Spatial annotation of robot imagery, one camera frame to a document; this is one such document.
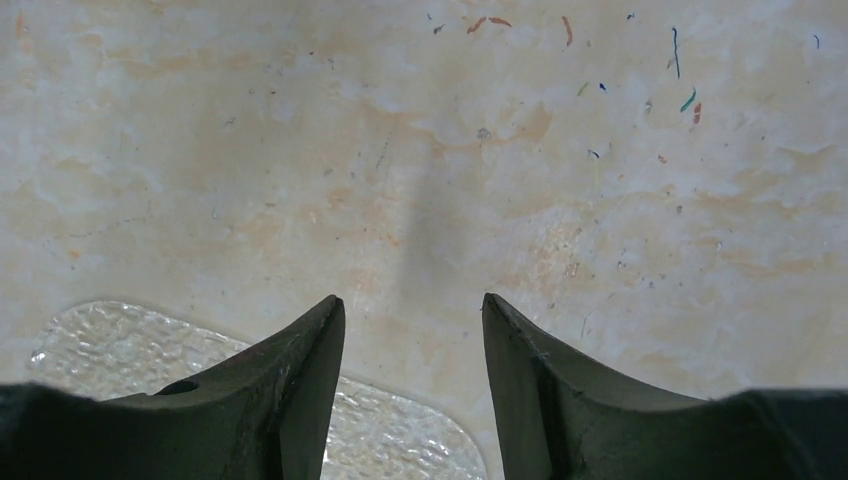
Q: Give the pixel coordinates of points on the clear textured plastic tray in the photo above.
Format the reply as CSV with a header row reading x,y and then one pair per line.
x,y
110,349

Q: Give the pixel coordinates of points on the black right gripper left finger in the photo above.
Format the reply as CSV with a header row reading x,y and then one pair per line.
x,y
261,414

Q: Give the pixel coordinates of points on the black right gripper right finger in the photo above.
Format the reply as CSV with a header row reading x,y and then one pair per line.
x,y
561,414

